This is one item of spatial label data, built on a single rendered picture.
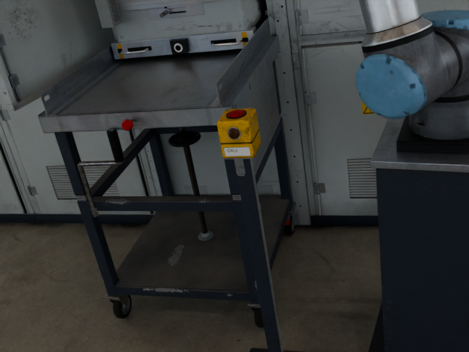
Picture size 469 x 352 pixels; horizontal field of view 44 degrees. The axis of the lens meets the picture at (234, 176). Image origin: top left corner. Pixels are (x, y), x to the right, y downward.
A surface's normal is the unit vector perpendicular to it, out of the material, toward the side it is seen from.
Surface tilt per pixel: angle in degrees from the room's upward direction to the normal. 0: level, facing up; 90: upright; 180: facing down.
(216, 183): 90
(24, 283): 0
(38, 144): 90
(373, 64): 94
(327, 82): 90
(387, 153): 0
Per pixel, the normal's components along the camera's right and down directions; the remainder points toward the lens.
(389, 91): -0.70, 0.50
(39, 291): -0.15, -0.88
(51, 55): 0.89, 0.07
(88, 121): -0.25, 0.49
